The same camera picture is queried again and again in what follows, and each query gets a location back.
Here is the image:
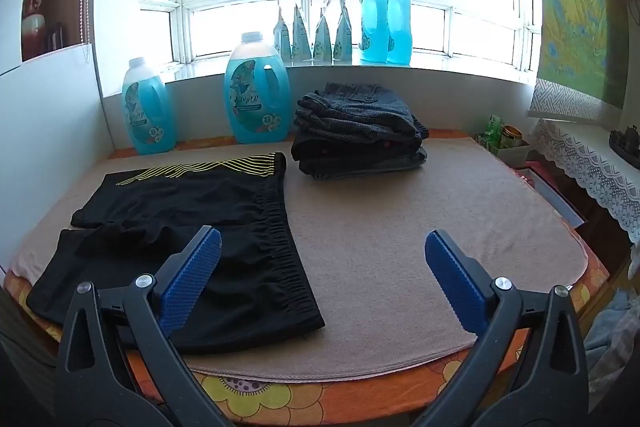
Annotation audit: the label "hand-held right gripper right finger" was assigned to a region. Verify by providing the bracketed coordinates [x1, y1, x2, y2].
[415, 229, 590, 427]

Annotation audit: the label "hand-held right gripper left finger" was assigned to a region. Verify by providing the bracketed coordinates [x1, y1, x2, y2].
[56, 225, 237, 427]

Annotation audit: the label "black shorts with yellow stripes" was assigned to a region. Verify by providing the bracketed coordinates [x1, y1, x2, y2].
[26, 152, 327, 355]

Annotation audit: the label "black folded pants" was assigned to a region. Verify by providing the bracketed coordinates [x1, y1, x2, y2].
[291, 129, 423, 168]

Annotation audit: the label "beige towel mat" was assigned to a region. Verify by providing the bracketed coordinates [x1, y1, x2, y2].
[9, 137, 590, 378]

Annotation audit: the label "dark blue folded jeans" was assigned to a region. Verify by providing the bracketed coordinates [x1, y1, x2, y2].
[300, 147, 429, 182]

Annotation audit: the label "white flat box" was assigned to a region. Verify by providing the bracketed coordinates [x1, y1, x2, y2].
[520, 162, 586, 228]

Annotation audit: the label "green box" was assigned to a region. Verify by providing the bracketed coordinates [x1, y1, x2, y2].
[475, 114, 506, 152]

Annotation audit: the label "large blue detergent bottle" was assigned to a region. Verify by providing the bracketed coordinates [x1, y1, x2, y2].
[223, 32, 291, 144]
[122, 57, 177, 154]

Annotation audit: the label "grey crumpled cloth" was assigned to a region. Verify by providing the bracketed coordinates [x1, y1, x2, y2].
[584, 292, 640, 400]

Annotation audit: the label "white lace cloth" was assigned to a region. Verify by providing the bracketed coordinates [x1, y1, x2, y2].
[535, 119, 640, 245]

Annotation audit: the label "stack of folded dark jeans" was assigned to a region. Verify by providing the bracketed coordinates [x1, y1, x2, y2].
[295, 82, 430, 144]

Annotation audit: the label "teal detergent refill pouch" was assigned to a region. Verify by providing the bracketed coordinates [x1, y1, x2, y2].
[313, 0, 335, 62]
[332, 0, 354, 62]
[273, 0, 293, 58]
[291, 0, 313, 60]

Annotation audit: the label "slim blue detergent bottle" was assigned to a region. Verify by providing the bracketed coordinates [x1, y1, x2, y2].
[386, 0, 414, 65]
[358, 0, 388, 64]

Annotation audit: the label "red vase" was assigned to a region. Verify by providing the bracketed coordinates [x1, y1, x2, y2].
[24, 0, 48, 58]

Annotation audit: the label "landscape wall scroll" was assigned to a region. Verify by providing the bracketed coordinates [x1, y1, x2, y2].
[525, 0, 633, 125]

